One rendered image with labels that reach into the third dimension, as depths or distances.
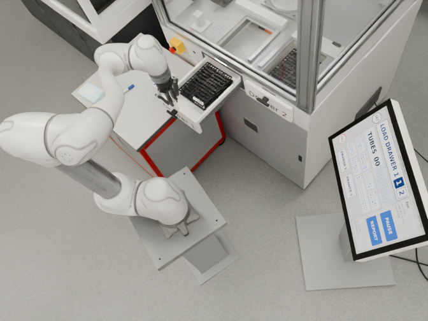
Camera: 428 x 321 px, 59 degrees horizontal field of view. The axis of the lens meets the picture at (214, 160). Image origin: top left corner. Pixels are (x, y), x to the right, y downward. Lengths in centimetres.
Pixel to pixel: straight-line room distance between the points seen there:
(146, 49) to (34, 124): 54
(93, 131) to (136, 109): 109
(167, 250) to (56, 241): 137
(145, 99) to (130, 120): 15
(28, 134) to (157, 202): 60
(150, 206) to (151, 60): 58
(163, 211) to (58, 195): 162
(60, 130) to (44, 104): 254
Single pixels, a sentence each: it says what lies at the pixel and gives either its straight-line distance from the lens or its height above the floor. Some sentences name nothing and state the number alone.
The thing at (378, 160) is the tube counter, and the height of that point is 112.
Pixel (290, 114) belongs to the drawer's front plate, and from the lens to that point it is 182.
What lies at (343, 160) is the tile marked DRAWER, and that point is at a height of 100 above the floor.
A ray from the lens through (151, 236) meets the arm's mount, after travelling 178.
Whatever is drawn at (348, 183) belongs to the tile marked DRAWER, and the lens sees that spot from 154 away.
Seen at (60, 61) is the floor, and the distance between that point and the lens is 388.
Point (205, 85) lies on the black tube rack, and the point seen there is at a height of 89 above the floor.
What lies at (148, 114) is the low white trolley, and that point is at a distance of 213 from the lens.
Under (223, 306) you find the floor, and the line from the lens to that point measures 245.
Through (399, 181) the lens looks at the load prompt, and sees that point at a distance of 141.
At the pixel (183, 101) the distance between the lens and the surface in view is 201.
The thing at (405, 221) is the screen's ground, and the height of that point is 114.
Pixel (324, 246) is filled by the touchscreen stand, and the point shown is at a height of 4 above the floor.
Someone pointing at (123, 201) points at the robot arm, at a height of 104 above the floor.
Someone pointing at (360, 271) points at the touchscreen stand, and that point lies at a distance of 245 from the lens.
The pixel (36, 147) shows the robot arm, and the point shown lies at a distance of 116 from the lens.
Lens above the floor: 241
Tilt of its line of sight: 61 degrees down
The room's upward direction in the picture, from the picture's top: 22 degrees counter-clockwise
